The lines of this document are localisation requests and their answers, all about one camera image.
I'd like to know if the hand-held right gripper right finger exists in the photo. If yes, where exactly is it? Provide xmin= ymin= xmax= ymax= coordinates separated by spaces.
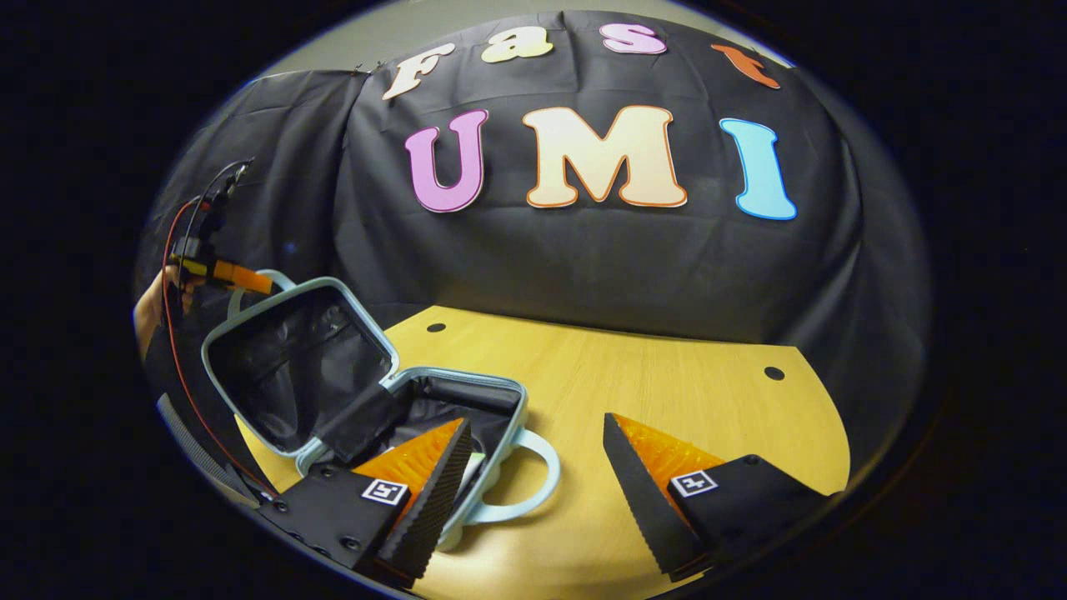
xmin=602 ymin=412 xmax=834 ymax=583

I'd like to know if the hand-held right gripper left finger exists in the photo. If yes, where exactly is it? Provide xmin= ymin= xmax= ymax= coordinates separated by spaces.
xmin=258 ymin=417 xmax=473 ymax=582

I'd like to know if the light blue suitcase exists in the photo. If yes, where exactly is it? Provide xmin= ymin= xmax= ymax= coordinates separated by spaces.
xmin=200 ymin=268 xmax=561 ymax=553

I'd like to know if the white tube green stripe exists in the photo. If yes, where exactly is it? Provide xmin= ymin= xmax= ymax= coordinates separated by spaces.
xmin=460 ymin=452 xmax=487 ymax=501

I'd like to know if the black cable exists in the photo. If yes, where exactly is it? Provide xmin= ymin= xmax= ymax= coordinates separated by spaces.
xmin=185 ymin=157 xmax=254 ymax=251

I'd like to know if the grey braided cable sleeve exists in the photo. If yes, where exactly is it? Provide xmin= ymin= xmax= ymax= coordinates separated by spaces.
xmin=156 ymin=392 xmax=261 ymax=510

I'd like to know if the black backdrop cloth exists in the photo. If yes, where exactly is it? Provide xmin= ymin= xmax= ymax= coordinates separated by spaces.
xmin=138 ymin=10 xmax=930 ymax=468

